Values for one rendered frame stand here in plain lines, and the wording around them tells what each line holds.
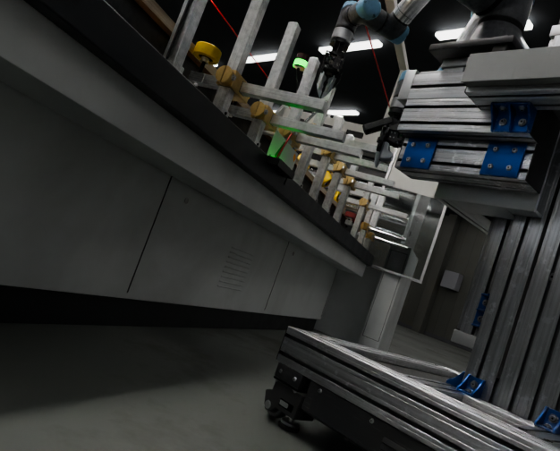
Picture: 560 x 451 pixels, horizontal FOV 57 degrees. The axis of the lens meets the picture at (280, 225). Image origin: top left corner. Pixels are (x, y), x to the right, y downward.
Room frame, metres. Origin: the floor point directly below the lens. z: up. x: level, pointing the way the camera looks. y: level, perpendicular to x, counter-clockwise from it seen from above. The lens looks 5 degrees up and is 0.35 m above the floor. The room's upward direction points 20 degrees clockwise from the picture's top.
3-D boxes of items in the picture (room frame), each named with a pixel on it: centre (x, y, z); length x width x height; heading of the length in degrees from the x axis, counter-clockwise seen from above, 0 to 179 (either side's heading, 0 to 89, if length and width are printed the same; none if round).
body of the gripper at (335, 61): (1.80, 0.02, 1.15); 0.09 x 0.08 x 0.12; 179
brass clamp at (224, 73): (1.43, 0.26, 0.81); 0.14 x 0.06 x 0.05; 158
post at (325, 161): (2.34, -0.10, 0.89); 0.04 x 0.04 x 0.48; 68
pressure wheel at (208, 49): (1.49, 0.38, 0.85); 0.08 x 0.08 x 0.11
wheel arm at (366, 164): (2.36, -0.14, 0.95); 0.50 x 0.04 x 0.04; 68
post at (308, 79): (1.87, 0.09, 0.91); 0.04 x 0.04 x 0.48; 68
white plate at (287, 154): (1.84, 0.08, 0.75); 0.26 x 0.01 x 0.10; 158
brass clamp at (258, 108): (1.66, 0.17, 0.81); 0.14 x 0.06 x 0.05; 158
